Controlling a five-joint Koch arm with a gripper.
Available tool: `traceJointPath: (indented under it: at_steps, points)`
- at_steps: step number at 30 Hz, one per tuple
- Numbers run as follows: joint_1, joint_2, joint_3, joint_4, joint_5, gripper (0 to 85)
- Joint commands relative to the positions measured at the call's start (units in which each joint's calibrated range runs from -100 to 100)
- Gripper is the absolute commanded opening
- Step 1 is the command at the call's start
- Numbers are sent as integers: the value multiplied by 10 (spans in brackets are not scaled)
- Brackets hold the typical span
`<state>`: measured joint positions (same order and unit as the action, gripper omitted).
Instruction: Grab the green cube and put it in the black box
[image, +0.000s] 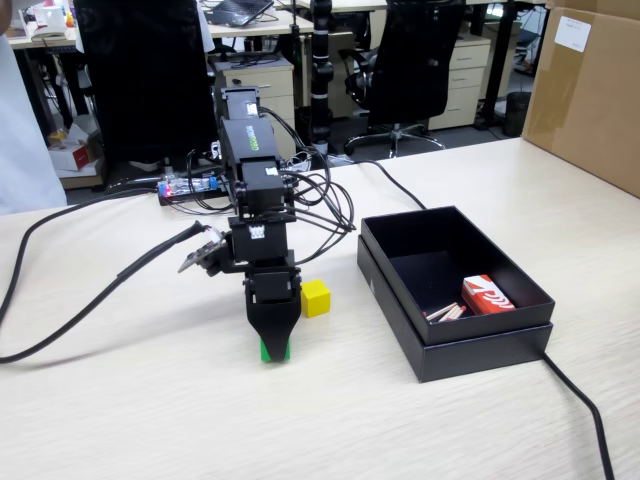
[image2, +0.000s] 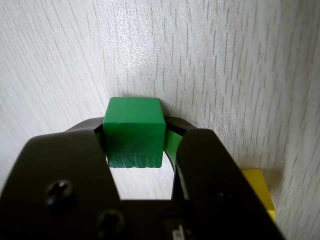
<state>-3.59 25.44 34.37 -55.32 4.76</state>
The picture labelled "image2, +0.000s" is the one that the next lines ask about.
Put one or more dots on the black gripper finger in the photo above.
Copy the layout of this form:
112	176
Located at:
62	162

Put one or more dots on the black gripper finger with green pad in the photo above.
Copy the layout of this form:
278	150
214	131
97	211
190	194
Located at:
215	170

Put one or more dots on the green wooden cube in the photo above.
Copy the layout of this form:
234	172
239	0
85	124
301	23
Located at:
135	135

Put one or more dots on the yellow wooden cube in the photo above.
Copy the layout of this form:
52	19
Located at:
260	190

